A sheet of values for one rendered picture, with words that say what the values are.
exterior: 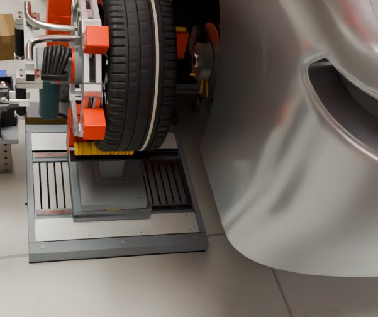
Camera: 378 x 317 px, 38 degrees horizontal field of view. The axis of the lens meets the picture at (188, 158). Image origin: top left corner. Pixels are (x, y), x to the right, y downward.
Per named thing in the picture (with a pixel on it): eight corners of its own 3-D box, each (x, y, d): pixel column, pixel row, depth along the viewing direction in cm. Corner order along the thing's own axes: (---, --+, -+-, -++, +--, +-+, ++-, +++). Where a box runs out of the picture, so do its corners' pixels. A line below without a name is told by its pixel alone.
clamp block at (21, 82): (43, 89, 194) (43, 77, 190) (16, 88, 191) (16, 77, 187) (42, 79, 197) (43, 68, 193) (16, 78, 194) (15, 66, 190)
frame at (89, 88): (93, 165, 218) (107, 54, 179) (75, 165, 216) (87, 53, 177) (81, 75, 252) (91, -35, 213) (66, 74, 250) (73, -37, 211)
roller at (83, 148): (138, 157, 238) (140, 148, 234) (68, 158, 230) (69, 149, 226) (136, 147, 242) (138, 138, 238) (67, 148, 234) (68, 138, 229)
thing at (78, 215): (148, 219, 267) (152, 207, 260) (72, 222, 257) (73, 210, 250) (134, 143, 299) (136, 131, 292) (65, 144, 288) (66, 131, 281)
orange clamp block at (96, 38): (105, 55, 190) (110, 46, 181) (82, 53, 187) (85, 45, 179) (105, 34, 190) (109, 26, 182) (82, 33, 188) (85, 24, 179)
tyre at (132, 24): (189, 20, 179) (150, -39, 231) (116, 16, 172) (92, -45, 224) (163, 183, 215) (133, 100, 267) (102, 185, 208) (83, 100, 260)
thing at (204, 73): (222, 107, 224) (229, 26, 215) (204, 107, 222) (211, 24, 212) (199, 92, 253) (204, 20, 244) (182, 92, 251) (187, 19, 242)
